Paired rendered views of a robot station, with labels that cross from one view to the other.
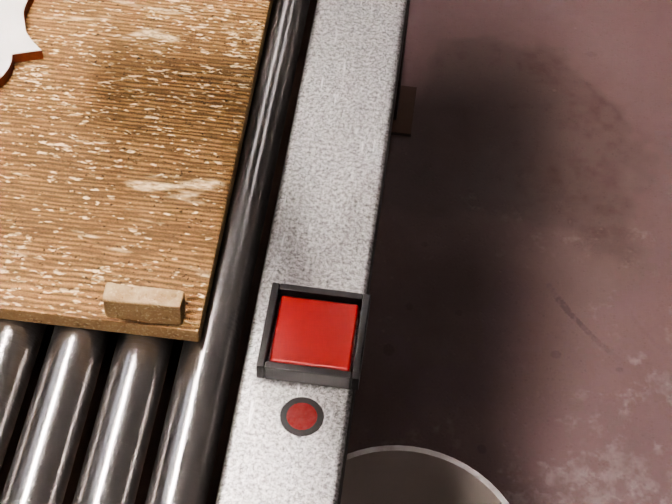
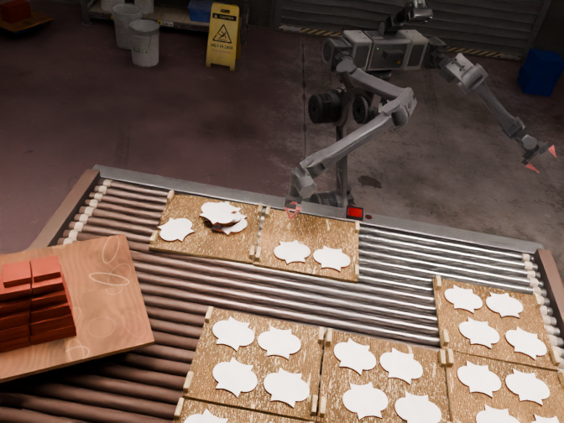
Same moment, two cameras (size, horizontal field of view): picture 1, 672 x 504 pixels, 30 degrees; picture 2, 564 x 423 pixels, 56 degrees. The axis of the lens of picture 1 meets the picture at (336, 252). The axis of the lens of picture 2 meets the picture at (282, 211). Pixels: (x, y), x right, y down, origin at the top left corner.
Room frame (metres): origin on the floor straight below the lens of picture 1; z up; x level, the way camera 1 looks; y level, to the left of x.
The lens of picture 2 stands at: (0.93, 1.89, 2.42)
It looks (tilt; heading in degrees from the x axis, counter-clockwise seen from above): 39 degrees down; 267
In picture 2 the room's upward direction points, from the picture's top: 9 degrees clockwise
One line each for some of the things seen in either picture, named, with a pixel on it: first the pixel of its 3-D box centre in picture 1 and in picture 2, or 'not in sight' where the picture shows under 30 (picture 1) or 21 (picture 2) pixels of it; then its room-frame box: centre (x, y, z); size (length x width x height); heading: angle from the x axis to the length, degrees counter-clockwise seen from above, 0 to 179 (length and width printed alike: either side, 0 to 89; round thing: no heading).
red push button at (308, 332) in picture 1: (314, 336); (354, 213); (0.51, 0.01, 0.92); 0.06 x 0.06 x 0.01; 85
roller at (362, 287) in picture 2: not in sight; (306, 278); (0.72, 0.43, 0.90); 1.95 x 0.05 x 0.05; 175
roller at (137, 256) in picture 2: not in sight; (305, 287); (0.72, 0.48, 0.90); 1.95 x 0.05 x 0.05; 175
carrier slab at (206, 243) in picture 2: not in sight; (209, 227); (1.13, 0.23, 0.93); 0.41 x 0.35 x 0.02; 178
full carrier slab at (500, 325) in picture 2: not in sight; (492, 319); (0.02, 0.56, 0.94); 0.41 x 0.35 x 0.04; 175
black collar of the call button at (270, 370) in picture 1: (314, 335); (354, 212); (0.51, 0.01, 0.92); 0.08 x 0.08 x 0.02; 85
